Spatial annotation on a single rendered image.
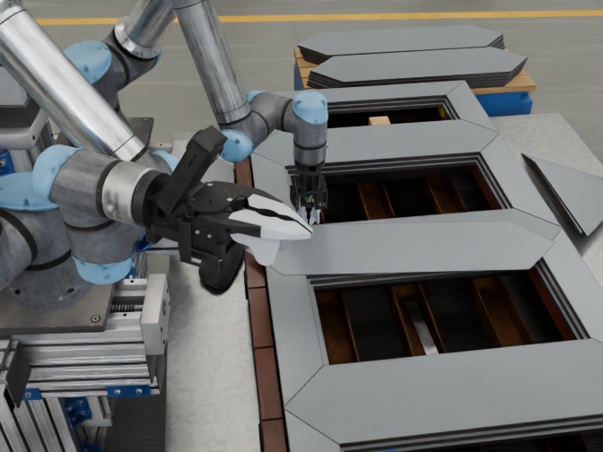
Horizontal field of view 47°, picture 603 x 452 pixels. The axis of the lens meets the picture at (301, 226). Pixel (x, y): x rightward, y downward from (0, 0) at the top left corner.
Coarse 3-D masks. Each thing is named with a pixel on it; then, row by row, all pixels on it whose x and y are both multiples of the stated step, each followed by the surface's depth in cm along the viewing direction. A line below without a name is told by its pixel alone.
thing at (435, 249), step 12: (420, 228) 173; (432, 228) 173; (444, 228) 173; (420, 240) 170; (432, 240) 170; (444, 240) 170; (420, 252) 166; (432, 252) 166; (444, 252) 166; (432, 264) 163; (444, 264) 163; (456, 264) 163
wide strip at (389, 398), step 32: (480, 352) 142; (512, 352) 142; (544, 352) 142; (576, 352) 142; (320, 384) 136; (352, 384) 136; (384, 384) 136; (416, 384) 136; (448, 384) 136; (480, 384) 136; (512, 384) 136; (544, 384) 136; (576, 384) 136; (320, 416) 130; (352, 416) 130; (384, 416) 130; (416, 416) 130; (448, 416) 130; (480, 416) 130; (512, 416) 130; (544, 416) 130; (576, 416) 130
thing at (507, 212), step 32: (384, 160) 197; (416, 160) 199; (448, 160) 199; (480, 160) 199; (544, 224) 174; (320, 288) 161; (576, 320) 151; (288, 448) 129; (352, 448) 127; (384, 448) 128; (416, 448) 128; (448, 448) 129
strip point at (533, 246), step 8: (512, 224) 174; (520, 232) 172; (528, 232) 172; (520, 240) 169; (528, 240) 169; (536, 240) 169; (544, 240) 169; (552, 240) 169; (520, 248) 167; (528, 248) 167; (536, 248) 167; (544, 248) 167; (528, 256) 165; (536, 256) 165; (528, 264) 163
